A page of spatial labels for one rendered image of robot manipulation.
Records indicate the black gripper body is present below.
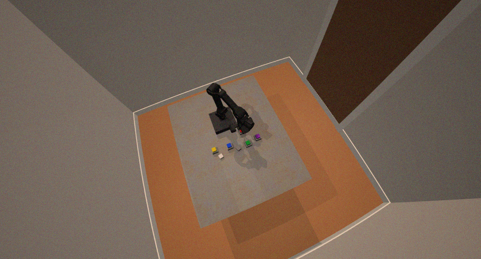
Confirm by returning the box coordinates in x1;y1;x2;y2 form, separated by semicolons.
229;117;253;133

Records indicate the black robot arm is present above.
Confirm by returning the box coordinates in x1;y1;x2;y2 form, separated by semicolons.
206;83;255;134

